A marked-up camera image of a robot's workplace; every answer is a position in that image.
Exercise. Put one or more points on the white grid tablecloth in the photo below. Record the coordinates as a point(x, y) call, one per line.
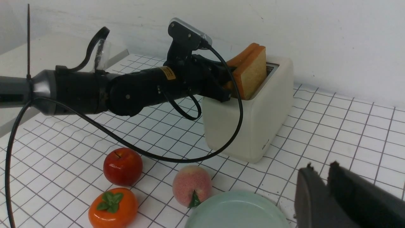
point(56, 167)

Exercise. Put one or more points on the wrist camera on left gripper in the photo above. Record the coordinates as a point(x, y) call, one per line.
point(185, 39)

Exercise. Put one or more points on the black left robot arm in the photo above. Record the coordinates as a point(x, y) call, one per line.
point(61, 92)

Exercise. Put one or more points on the cream white toaster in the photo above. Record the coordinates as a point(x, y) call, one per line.
point(263, 115)

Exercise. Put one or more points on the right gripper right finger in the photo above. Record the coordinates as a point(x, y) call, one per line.
point(366, 204)

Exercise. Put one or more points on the red apple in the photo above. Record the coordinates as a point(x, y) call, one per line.
point(123, 167)

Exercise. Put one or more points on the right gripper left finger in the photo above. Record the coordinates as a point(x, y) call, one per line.
point(315, 207)

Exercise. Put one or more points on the light green plate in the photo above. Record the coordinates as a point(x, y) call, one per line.
point(237, 209)

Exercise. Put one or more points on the toast slice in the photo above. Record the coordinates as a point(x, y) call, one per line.
point(251, 74)
point(240, 60)

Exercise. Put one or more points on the pink peach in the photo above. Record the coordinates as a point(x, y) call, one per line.
point(191, 186)

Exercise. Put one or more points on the orange persimmon with green leaf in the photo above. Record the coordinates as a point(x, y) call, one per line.
point(115, 208)

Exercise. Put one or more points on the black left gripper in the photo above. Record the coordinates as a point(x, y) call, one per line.
point(203, 76)

